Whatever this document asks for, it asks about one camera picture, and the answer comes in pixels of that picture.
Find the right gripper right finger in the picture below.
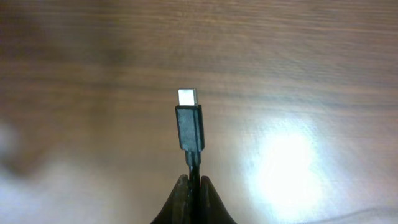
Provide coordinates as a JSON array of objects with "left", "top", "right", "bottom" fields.
[{"left": 200, "top": 176, "right": 236, "bottom": 224}]

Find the black charging cable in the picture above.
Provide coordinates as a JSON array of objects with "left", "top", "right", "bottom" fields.
[{"left": 175, "top": 88, "right": 206, "bottom": 224}]

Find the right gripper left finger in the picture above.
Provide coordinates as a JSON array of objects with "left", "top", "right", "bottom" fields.
[{"left": 151, "top": 174, "right": 190, "bottom": 224}]

